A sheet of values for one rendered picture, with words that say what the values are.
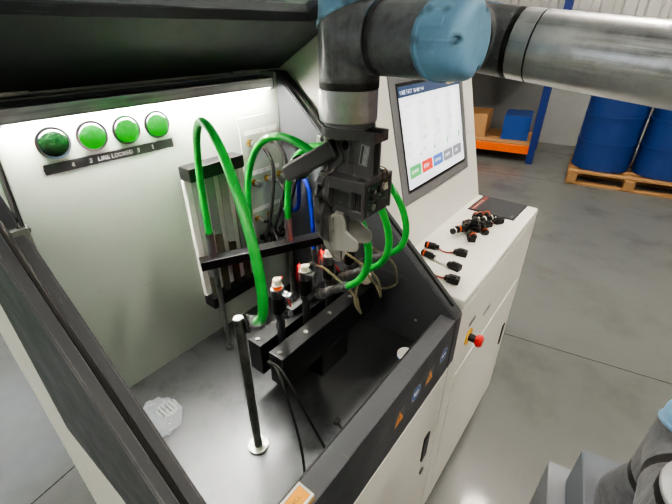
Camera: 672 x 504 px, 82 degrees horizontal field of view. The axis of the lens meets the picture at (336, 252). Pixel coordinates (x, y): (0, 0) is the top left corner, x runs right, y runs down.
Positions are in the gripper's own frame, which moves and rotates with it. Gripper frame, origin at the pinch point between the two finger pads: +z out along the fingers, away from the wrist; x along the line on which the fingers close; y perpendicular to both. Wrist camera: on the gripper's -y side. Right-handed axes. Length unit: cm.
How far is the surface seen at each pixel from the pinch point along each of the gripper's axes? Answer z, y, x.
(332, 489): 30.5, 11.7, -16.2
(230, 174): -14.6, -7.3, -12.5
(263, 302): 0.1, 0.5, -16.0
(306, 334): 25.2, -10.5, 3.3
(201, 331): 37, -42, -3
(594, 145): 81, -4, 473
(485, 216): 22, 1, 79
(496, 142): 101, -117, 504
